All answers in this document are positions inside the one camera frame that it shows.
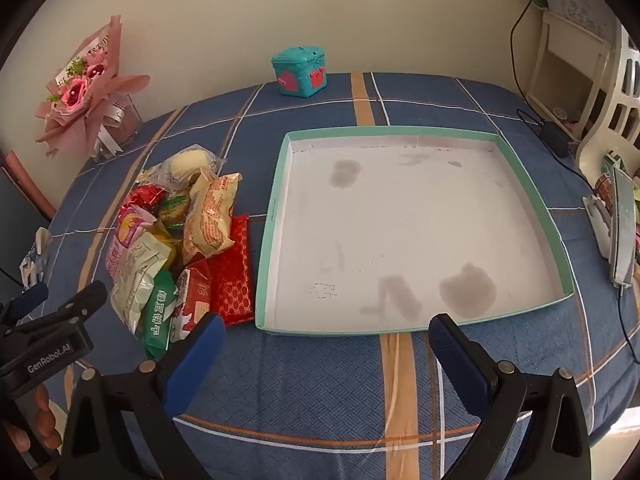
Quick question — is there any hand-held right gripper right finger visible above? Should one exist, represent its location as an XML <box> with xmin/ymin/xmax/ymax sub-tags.
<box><xmin>427</xmin><ymin>312</ymin><xmax>608</xmax><ymax>480</ymax></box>

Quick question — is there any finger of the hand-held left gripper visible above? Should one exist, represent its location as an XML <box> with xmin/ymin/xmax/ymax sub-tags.
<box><xmin>0</xmin><ymin>282</ymin><xmax>49</xmax><ymax>323</ymax></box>
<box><xmin>20</xmin><ymin>280</ymin><xmax>108</xmax><ymax>333</ymax></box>

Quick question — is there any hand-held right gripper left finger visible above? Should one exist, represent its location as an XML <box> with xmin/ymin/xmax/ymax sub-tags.
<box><xmin>57</xmin><ymin>312</ymin><xmax>226</xmax><ymax>480</ymax></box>

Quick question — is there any pink swiss roll packet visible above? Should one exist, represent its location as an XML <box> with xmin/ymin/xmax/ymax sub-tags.
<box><xmin>104</xmin><ymin>207</ymin><xmax>158</xmax><ymax>286</ymax></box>

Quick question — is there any small green clear packet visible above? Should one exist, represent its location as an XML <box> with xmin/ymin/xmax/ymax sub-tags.
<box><xmin>157</xmin><ymin>190</ymin><xmax>193</xmax><ymax>226</ymax></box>

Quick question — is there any yellow orange snack packet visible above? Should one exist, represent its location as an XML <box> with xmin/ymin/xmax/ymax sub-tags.
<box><xmin>181</xmin><ymin>167</ymin><xmax>244</xmax><ymax>266</ymax></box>

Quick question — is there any white tray with green rim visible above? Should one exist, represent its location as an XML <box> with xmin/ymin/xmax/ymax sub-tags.
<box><xmin>254</xmin><ymin>127</ymin><xmax>575</xmax><ymax>336</ymax></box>

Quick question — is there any person's left hand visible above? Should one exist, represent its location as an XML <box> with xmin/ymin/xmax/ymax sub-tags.
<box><xmin>4</xmin><ymin>384</ymin><xmax>65</xmax><ymax>456</ymax></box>

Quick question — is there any green snack packet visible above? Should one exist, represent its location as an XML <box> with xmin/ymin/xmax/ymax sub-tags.
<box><xmin>142</xmin><ymin>270</ymin><xmax>178</xmax><ymax>361</ymax></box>

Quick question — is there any red white biscuit packet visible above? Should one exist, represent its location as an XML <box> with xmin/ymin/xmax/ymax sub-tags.
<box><xmin>170</xmin><ymin>257</ymin><xmax>213</xmax><ymax>343</ymax></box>

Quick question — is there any pale green white packet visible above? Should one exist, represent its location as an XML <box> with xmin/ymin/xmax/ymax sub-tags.
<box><xmin>110</xmin><ymin>232</ymin><xmax>173</xmax><ymax>333</ymax></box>

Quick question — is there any red patterned snack packet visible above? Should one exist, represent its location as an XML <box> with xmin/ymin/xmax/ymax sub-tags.
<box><xmin>207</xmin><ymin>214</ymin><xmax>253</xmax><ymax>328</ymax></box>

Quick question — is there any dark chair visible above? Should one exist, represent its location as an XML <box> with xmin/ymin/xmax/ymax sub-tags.
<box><xmin>0</xmin><ymin>150</ymin><xmax>56</xmax><ymax>281</ymax></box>

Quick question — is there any blue plaid tablecloth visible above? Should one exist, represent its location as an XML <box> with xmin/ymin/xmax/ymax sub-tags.
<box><xmin>22</xmin><ymin>71</ymin><xmax>640</xmax><ymax>480</ymax></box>

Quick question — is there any red foil snack packet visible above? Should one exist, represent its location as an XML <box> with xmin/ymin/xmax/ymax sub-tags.
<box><xmin>120</xmin><ymin>185</ymin><xmax>168</xmax><ymax>221</ymax></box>

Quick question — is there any clear packet with yellow bun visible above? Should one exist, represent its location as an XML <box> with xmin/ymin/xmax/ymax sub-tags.
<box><xmin>137</xmin><ymin>144</ymin><xmax>226</xmax><ymax>193</ymax></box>

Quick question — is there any pink flower bouquet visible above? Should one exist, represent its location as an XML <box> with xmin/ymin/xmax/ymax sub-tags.
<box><xmin>34</xmin><ymin>16</ymin><xmax>151</xmax><ymax>161</ymax></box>

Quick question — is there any colourful sticker strip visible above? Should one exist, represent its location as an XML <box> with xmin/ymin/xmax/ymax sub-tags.
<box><xmin>595</xmin><ymin>172</ymin><xmax>616</xmax><ymax>211</ymax></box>

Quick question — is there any white plastic chair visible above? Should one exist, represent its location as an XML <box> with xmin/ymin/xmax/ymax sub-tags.
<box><xmin>575</xmin><ymin>25</ymin><xmax>640</xmax><ymax>181</ymax></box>

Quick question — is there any teal toy house box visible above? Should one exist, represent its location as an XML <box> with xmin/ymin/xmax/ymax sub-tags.
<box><xmin>271</xmin><ymin>45</ymin><xmax>328</xmax><ymax>97</ymax></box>

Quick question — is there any cream plastic shelf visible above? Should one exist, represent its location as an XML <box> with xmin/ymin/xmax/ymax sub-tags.
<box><xmin>525</xmin><ymin>10</ymin><xmax>618</xmax><ymax>131</ymax></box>

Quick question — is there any black power adapter with cable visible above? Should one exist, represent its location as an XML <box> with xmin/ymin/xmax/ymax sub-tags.
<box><xmin>510</xmin><ymin>0</ymin><xmax>593</xmax><ymax>188</ymax></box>

